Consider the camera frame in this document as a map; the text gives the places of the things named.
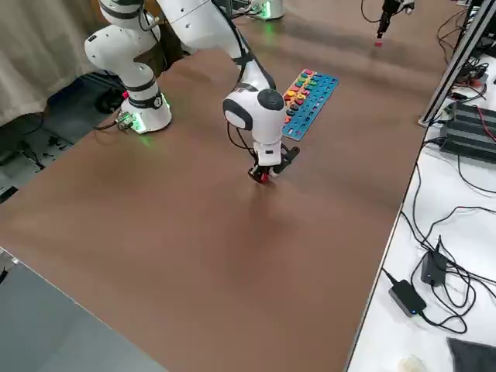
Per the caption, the beige curtain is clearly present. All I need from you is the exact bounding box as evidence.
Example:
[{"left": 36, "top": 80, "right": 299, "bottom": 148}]
[{"left": 0, "top": 0, "right": 104, "bottom": 125}]

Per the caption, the black power adapter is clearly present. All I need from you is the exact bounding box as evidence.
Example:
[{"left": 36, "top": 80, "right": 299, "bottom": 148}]
[
  {"left": 420, "top": 250, "right": 450, "bottom": 286},
  {"left": 388, "top": 279, "right": 427, "bottom": 318}
]

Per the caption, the aluminium post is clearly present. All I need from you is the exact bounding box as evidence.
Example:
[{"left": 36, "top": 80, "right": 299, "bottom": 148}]
[{"left": 417, "top": 0, "right": 496, "bottom": 127}]

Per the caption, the dark grey cloth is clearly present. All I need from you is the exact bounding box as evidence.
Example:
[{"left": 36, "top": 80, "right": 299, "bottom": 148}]
[{"left": 445, "top": 336, "right": 496, "bottom": 372}]

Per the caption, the small white object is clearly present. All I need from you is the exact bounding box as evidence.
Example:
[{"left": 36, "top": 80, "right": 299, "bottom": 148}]
[{"left": 401, "top": 354, "right": 423, "bottom": 372}]

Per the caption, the colourful wooden toy board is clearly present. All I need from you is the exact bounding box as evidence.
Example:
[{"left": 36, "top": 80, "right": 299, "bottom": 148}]
[{"left": 281, "top": 68, "right": 340, "bottom": 141}]

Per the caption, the black power supply box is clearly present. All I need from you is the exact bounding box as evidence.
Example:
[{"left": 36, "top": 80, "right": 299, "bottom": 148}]
[
  {"left": 439, "top": 115, "right": 496, "bottom": 158},
  {"left": 451, "top": 101, "right": 496, "bottom": 127}
]

